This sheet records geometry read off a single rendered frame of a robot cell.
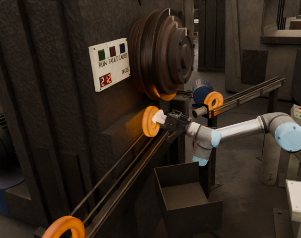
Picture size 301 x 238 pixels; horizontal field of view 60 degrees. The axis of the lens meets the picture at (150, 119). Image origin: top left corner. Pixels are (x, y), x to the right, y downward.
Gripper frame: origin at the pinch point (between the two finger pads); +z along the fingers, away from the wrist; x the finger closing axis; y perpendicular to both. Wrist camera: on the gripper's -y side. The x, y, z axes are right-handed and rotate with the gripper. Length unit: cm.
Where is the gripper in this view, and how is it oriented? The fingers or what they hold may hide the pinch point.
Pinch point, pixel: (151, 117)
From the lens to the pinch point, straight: 132.7
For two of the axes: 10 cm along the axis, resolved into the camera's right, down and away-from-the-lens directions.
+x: -4.3, 4.1, -8.1
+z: -8.9, -3.5, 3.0
